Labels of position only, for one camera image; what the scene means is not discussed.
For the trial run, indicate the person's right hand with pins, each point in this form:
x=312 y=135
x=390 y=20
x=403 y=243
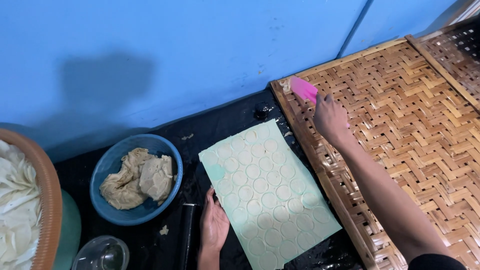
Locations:
x=330 y=118

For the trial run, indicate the person's left hand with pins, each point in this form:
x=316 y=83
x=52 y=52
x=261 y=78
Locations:
x=213 y=225

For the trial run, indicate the person's right fingers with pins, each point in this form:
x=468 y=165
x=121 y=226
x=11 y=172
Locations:
x=324 y=102

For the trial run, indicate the pink plastic scraper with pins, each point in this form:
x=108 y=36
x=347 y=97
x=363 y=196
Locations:
x=303 y=89

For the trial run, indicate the green plastic mat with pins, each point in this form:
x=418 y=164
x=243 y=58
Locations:
x=214 y=170

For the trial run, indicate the small dough crumb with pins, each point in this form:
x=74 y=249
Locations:
x=288 y=134
x=164 y=230
x=187 y=137

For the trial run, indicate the large woven bamboo tray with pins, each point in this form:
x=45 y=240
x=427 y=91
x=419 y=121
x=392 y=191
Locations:
x=405 y=112

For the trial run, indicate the sheet of cut dough circles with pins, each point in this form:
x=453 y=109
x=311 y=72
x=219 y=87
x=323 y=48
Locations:
x=268 y=195

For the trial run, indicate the dark woven bamboo tray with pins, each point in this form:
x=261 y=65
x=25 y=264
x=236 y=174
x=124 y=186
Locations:
x=455 y=56

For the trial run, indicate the black rolling pin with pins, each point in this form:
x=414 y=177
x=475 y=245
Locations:
x=188 y=236

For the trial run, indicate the black sleeve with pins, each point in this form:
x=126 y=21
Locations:
x=437 y=262

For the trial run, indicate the heap of dough scraps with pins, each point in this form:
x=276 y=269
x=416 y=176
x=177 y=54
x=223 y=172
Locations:
x=138 y=180

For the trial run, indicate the blue plastic bowl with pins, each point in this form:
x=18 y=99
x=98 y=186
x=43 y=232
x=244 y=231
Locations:
x=112 y=161

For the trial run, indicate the black plastic table cover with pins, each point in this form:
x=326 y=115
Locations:
x=157 y=247

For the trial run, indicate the clear glass cup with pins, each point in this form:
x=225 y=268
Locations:
x=100 y=255

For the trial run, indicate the green plastic bucket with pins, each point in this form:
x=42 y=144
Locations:
x=69 y=228

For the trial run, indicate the brown plastic basket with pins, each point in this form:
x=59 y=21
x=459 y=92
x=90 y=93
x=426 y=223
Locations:
x=50 y=202

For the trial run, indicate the pile of white dough rounds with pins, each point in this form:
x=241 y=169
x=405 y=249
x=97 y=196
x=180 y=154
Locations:
x=17 y=210

